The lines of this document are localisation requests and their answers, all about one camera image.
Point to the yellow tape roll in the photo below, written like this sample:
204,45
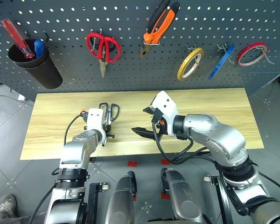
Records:
186,63

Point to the orange and black pliers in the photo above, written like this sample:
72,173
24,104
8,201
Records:
162,21

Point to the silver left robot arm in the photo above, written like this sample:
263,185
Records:
75,149

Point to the blue tape roll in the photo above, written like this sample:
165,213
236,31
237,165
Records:
220,63

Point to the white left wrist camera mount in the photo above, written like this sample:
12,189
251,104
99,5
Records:
95,119

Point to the black pegboard hook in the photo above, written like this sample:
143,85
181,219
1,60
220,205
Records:
46,36

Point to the silver right robot leg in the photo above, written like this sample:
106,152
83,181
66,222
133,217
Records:
184,198

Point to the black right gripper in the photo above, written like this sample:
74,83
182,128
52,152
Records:
158,121

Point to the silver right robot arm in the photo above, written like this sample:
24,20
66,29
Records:
219,137

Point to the black cup tool holder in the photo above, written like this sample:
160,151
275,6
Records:
45,72

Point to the silver left robot leg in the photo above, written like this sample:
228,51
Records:
122,198

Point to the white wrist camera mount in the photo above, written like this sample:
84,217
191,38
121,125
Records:
95,119
166,105

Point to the black metal frame post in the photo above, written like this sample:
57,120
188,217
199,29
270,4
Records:
93,203
221,198

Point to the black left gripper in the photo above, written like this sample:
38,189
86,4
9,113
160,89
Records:
108,129

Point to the grey person's shoe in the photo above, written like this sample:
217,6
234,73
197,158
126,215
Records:
7,204

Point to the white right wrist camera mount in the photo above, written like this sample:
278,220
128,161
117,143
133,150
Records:
166,105

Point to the silver robot leg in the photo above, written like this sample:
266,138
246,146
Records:
122,198
184,198

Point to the dark grey perforated pegboard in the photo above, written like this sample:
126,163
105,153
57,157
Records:
135,77

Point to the silver pliers holder bracket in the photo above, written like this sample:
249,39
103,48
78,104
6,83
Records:
151,42

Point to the red tape roll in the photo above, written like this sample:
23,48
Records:
243,52

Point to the red floor tape mark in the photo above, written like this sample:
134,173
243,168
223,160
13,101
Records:
132,163

